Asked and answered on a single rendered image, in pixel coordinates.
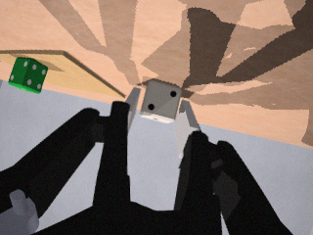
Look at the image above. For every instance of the grey die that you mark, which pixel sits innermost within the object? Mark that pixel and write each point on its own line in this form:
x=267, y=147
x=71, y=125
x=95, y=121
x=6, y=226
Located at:
x=161, y=102

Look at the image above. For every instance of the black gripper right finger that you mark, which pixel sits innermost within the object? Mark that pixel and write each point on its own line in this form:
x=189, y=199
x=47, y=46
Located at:
x=244, y=207

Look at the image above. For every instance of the green die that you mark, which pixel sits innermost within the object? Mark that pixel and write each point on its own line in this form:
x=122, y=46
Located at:
x=28, y=74

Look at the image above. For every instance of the tan flat mat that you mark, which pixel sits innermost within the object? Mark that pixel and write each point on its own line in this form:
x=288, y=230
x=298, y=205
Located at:
x=64, y=70

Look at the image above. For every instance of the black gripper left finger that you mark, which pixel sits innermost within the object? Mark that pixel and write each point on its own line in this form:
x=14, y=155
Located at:
x=29, y=187

